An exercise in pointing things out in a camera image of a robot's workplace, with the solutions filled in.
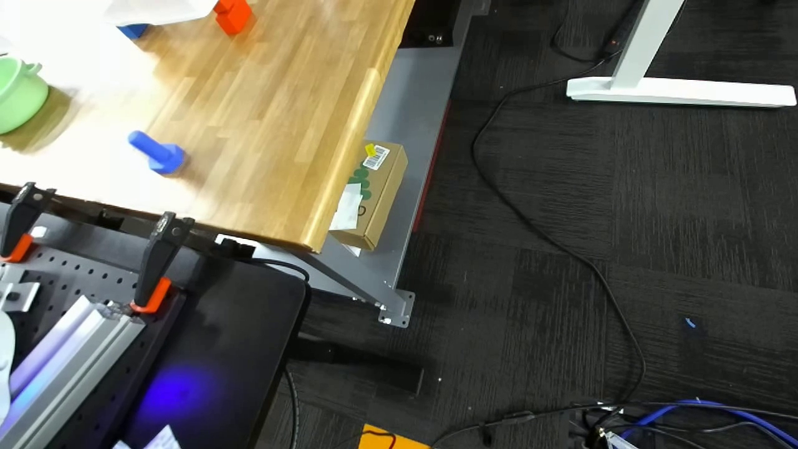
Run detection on blue hex bolt toy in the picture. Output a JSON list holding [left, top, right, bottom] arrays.
[[128, 129, 189, 177]]

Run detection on blue cable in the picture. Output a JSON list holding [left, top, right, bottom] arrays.
[[619, 396, 798, 449]]

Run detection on aluminium extrusion bar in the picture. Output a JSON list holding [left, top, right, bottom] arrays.
[[0, 293, 147, 449]]

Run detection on dark flat equipment case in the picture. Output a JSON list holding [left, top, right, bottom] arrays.
[[123, 257, 311, 449]]

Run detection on black perforated mounting board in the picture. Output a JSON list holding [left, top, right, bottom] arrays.
[[0, 245, 183, 449]]

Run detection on green bowl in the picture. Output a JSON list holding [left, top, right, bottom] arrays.
[[0, 51, 52, 137]]

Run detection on small metal bracket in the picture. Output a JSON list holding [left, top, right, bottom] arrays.
[[0, 278, 45, 314]]

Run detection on grey metal table frame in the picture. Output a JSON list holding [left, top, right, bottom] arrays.
[[247, 45, 464, 328]]

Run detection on white desk leg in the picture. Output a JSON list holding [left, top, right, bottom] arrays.
[[567, 0, 798, 109]]

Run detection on white paper label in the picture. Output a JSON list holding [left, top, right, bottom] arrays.
[[147, 424, 183, 449]]

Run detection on blue block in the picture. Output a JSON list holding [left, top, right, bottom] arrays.
[[118, 23, 154, 43]]

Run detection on black clamp with orange trigger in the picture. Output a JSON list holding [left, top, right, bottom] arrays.
[[129, 212, 220, 319], [0, 182, 61, 263]]

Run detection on long black floor cable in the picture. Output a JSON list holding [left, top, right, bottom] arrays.
[[432, 80, 651, 443]]

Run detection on orange flat floor object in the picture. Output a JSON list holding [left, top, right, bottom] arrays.
[[358, 422, 432, 449]]

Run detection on small cardboard box with label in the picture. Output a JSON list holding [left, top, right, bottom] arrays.
[[330, 140, 411, 253]]

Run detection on orange cup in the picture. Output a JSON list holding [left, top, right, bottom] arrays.
[[213, 0, 258, 38]]

